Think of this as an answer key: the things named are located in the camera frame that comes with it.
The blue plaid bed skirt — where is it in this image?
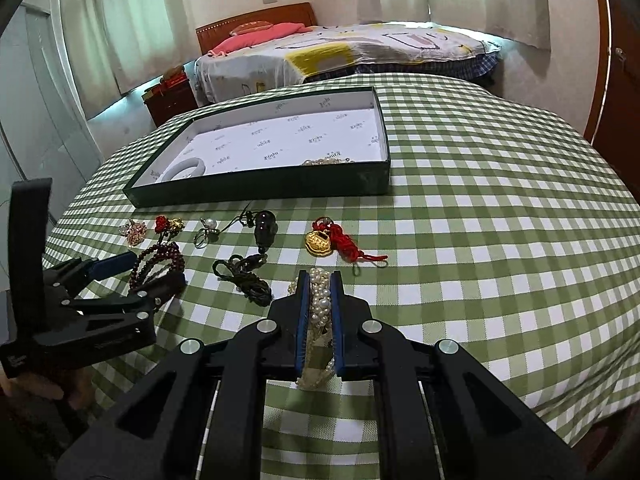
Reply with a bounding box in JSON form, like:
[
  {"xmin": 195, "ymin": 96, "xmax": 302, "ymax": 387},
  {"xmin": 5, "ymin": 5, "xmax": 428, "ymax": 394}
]
[{"xmin": 300, "ymin": 52, "xmax": 501, "ymax": 86}]

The white pearl necklace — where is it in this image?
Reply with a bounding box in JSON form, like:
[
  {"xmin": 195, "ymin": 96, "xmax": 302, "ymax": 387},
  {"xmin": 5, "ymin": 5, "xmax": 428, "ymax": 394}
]
[{"xmin": 287, "ymin": 267, "xmax": 337, "ymax": 391}]

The wooden nightstand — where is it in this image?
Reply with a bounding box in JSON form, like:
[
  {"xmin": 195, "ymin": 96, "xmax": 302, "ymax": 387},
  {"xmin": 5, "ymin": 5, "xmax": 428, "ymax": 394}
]
[{"xmin": 142, "ymin": 72, "xmax": 198, "ymax": 128}]

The wooden door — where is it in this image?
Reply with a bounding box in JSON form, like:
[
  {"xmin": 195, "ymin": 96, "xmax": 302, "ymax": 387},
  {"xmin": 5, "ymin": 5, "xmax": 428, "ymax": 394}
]
[{"xmin": 582, "ymin": 0, "xmax": 640, "ymax": 171}]

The pink crystal brooch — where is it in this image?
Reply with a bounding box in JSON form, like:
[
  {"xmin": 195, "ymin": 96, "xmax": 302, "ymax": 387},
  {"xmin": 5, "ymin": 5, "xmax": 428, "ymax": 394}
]
[{"xmin": 119, "ymin": 219, "xmax": 147, "ymax": 247}]

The frosted glass wardrobe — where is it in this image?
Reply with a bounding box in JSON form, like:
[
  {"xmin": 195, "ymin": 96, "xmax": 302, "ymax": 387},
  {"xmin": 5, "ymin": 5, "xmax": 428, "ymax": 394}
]
[{"xmin": 0, "ymin": 0, "xmax": 103, "ymax": 201}]

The gold lock with red cord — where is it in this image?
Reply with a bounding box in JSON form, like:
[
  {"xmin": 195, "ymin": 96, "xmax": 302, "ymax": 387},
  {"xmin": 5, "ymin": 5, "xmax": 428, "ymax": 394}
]
[{"xmin": 304, "ymin": 216, "xmax": 390, "ymax": 277}]

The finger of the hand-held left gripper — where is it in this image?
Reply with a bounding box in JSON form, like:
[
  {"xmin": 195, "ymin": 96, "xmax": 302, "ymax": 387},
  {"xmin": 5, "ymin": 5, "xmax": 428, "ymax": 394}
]
[
  {"xmin": 52, "ymin": 274, "xmax": 188, "ymax": 361},
  {"xmin": 42, "ymin": 251, "xmax": 138, "ymax": 306}
]

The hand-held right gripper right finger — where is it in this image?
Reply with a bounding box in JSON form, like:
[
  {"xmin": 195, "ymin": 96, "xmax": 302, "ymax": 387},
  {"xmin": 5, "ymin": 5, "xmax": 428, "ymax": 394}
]
[{"xmin": 330, "ymin": 270, "xmax": 586, "ymax": 480}]

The red flower gold charm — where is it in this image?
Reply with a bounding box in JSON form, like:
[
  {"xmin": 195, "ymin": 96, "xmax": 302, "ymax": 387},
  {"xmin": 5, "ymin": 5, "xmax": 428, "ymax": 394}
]
[{"xmin": 152, "ymin": 215, "xmax": 185, "ymax": 238}]

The pink pillow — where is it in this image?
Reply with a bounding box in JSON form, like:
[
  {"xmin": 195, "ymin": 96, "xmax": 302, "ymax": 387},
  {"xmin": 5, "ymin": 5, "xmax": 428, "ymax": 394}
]
[{"xmin": 207, "ymin": 22, "xmax": 306, "ymax": 57}]

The dark green jewelry box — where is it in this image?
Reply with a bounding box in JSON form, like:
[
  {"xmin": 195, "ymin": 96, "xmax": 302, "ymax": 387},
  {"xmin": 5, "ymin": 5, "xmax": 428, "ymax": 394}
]
[{"xmin": 123, "ymin": 86, "xmax": 391, "ymax": 208}]

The printed bedsheet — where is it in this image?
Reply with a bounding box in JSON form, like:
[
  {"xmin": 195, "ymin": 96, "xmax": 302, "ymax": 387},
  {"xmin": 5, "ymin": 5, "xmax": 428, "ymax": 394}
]
[{"xmin": 194, "ymin": 22, "xmax": 503, "ymax": 106}]

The rose gold bead necklace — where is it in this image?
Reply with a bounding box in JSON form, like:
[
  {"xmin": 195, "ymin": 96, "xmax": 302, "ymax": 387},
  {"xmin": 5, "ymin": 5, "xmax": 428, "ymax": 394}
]
[{"xmin": 300, "ymin": 156, "xmax": 357, "ymax": 167}]

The wooden headboard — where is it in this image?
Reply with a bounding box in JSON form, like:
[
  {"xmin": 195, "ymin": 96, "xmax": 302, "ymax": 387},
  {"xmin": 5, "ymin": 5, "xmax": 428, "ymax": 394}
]
[{"xmin": 195, "ymin": 2, "xmax": 318, "ymax": 56}]

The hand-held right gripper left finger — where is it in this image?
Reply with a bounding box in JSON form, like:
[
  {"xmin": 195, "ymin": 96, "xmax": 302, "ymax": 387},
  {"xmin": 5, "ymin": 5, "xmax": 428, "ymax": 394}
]
[{"xmin": 55, "ymin": 270, "xmax": 308, "ymax": 480}]

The person's left hand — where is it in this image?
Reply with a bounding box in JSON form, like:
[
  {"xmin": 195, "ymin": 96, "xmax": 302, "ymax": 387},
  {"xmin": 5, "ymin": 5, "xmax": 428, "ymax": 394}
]
[{"xmin": 0, "ymin": 367, "xmax": 93, "ymax": 411}]

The white jade bangle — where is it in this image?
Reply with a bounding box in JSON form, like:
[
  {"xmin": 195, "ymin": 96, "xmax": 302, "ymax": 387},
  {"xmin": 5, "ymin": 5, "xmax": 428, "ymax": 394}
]
[{"xmin": 160, "ymin": 157, "xmax": 207, "ymax": 182}]

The dark red bead bracelet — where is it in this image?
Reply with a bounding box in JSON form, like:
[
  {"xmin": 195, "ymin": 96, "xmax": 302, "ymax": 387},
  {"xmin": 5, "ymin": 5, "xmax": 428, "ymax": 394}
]
[{"xmin": 127, "ymin": 241, "xmax": 187, "ymax": 292}]

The black pendant with cord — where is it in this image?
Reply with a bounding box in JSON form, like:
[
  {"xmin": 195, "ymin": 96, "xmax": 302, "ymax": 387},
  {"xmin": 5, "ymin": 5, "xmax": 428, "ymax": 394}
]
[{"xmin": 211, "ymin": 205, "xmax": 280, "ymax": 306}]

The pearl ring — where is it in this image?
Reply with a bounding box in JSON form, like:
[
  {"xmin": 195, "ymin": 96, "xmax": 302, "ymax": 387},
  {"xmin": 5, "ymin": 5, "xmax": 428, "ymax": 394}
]
[{"xmin": 192, "ymin": 216, "xmax": 221, "ymax": 250}]

